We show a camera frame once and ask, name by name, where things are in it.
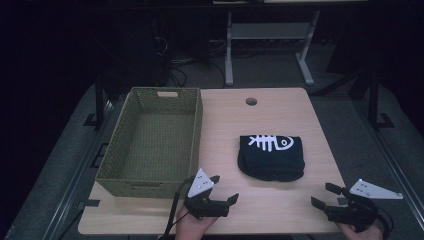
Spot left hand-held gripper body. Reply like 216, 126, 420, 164
183, 168, 231, 221

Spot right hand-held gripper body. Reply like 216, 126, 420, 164
324, 178, 404, 233

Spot black cloth with fishbone print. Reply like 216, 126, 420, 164
237, 134, 306, 183

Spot green woven basket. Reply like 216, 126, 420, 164
95, 87, 204, 200

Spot person's right hand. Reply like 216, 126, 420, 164
335, 221, 385, 240

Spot person's left hand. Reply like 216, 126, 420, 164
175, 205, 218, 240

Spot black stand leg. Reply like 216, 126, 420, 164
83, 75, 108, 131
367, 73, 395, 132

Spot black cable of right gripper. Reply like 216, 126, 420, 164
375, 205, 395, 240

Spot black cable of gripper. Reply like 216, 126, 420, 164
375, 205, 395, 240
162, 176, 196, 240

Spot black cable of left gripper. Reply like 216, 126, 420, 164
162, 176, 196, 240

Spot grey metal floor rail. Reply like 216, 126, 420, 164
42, 99, 116, 240
353, 99, 424, 231

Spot tangle of floor cables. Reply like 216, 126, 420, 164
151, 34, 228, 88

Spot grey metal desk frame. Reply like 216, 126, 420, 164
224, 10, 321, 88

